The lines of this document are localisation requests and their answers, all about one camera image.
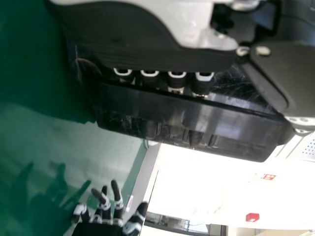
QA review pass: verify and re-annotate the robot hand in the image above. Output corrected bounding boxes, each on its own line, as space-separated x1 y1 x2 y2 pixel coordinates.
45 0 315 136
71 180 150 236

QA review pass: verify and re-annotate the red wall box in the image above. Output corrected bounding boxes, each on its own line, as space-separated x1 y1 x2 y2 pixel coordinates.
245 212 260 223

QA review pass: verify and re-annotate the white perforated cable duct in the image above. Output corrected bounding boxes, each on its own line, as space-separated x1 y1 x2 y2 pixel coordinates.
299 136 315 163

